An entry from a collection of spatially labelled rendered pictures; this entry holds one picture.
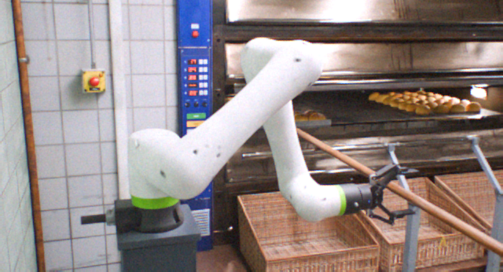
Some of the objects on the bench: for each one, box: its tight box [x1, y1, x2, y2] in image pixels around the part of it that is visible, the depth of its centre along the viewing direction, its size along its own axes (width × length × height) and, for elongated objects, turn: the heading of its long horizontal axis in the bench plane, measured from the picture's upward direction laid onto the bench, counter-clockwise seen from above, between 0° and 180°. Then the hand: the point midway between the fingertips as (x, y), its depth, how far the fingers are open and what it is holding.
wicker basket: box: [344, 177, 486, 272], centre depth 252 cm, size 49×56×28 cm
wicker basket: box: [237, 192, 380, 272], centre depth 235 cm, size 49×56×28 cm
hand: (411, 191), depth 154 cm, fingers open, 13 cm apart
